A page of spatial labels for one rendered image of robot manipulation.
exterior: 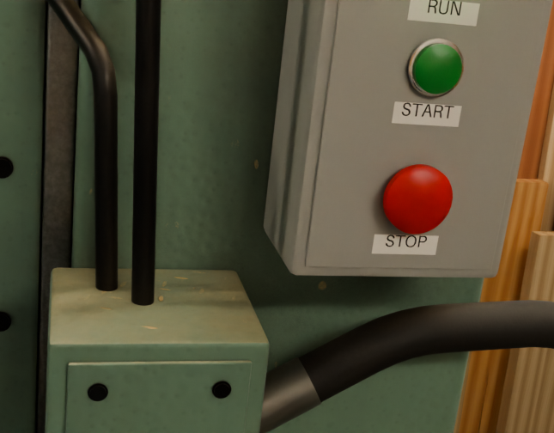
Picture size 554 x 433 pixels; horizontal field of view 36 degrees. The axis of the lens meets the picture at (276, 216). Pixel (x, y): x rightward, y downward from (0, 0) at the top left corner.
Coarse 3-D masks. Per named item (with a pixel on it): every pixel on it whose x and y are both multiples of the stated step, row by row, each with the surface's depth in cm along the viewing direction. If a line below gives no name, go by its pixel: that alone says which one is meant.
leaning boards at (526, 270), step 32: (544, 64) 196; (544, 96) 198; (544, 128) 200; (544, 160) 200; (544, 192) 189; (512, 224) 189; (544, 224) 204; (512, 256) 192; (544, 256) 186; (512, 288) 194; (544, 288) 188; (480, 352) 197; (512, 352) 193; (544, 352) 193; (480, 384) 199; (512, 384) 193; (544, 384) 195; (480, 416) 202; (512, 416) 195; (544, 416) 198
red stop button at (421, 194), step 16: (400, 176) 36; (416, 176) 36; (432, 176) 36; (384, 192) 36; (400, 192) 36; (416, 192) 36; (432, 192) 36; (448, 192) 36; (384, 208) 36; (400, 208) 36; (416, 208) 36; (432, 208) 36; (448, 208) 37; (400, 224) 36; (416, 224) 36; (432, 224) 37
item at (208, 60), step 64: (128, 0) 38; (192, 0) 38; (256, 0) 39; (128, 64) 39; (192, 64) 39; (256, 64) 40; (128, 128) 40; (192, 128) 40; (256, 128) 41; (128, 192) 41; (192, 192) 41; (256, 192) 42; (128, 256) 42; (192, 256) 42; (256, 256) 43; (320, 320) 45; (384, 384) 47; (448, 384) 48
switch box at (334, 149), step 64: (320, 0) 34; (384, 0) 34; (448, 0) 35; (512, 0) 35; (320, 64) 34; (384, 64) 35; (512, 64) 36; (320, 128) 35; (384, 128) 36; (448, 128) 36; (512, 128) 37; (320, 192) 36; (512, 192) 38; (320, 256) 37; (384, 256) 38; (448, 256) 38
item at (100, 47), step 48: (48, 0) 38; (144, 0) 34; (96, 48) 36; (144, 48) 35; (96, 96) 36; (144, 96) 35; (96, 144) 37; (144, 144) 36; (96, 192) 38; (144, 192) 36; (96, 240) 38; (144, 240) 37; (96, 288) 39; (144, 288) 38
